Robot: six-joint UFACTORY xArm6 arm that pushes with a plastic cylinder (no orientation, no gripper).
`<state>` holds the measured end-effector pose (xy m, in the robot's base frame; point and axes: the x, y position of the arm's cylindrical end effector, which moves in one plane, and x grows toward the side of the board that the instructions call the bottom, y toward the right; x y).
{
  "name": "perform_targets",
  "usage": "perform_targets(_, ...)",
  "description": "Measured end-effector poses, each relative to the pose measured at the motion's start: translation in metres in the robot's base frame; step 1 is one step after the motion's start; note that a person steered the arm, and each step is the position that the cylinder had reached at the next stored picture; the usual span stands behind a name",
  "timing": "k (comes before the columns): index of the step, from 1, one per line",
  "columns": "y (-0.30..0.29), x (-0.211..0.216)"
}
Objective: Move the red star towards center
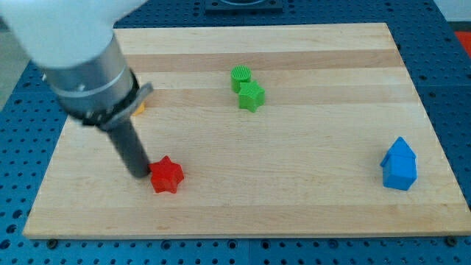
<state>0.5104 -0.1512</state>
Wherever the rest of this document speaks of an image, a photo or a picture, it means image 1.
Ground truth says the red star block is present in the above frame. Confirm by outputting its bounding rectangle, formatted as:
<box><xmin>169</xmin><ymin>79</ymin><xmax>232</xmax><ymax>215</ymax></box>
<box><xmin>149</xmin><ymin>156</ymin><xmax>184</xmax><ymax>194</ymax></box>

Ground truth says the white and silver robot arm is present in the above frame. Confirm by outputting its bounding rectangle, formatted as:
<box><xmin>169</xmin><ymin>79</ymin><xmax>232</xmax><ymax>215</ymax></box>
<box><xmin>1</xmin><ymin>0</ymin><xmax>150</xmax><ymax>131</ymax></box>

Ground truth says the green star block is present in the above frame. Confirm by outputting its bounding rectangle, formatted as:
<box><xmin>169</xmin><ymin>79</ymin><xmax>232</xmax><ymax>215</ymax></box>
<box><xmin>238</xmin><ymin>81</ymin><xmax>265</xmax><ymax>113</ymax></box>

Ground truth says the green cylinder block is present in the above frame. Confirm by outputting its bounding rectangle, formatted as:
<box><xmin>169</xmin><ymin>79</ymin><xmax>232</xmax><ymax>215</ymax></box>
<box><xmin>230</xmin><ymin>65</ymin><xmax>252</xmax><ymax>93</ymax></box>

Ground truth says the light wooden board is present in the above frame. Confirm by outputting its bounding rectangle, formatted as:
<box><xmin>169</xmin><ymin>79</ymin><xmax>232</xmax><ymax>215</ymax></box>
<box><xmin>24</xmin><ymin>23</ymin><xmax>470</xmax><ymax>239</ymax></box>

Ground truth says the yellow block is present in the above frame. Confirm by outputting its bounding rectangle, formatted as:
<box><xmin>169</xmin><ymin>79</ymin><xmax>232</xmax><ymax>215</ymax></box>
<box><xmin>132</xmin><ymin>102</ymin><xmax>146</xmax><ymax>116</ymax></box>

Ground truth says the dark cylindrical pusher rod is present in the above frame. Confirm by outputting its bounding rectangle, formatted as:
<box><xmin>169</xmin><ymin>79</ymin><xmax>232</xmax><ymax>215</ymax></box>
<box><xmin>107</xmin><ymin>120</ymin><xmax>150</xmax><ymax>178</ymax></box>

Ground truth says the blue house-shaped block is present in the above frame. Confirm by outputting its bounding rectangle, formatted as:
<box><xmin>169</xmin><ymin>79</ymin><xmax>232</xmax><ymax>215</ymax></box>
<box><xmin>380</xmin><ymin>137</ymin><xmax>417</xmax><ymax>191</ymax></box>

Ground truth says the red object at edge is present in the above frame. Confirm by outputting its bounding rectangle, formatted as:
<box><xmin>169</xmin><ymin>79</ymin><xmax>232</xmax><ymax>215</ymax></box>
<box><xmin>455</xmin><ymin>31</ymin><xmax>471</xmax><ymax>57</ymax></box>

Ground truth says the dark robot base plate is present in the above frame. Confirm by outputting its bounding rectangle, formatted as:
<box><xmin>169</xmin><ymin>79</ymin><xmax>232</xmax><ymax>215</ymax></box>
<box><xmin>205</xmin><ymin>0</ymin><xmax>283</xmax><ymax>14</ymax></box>

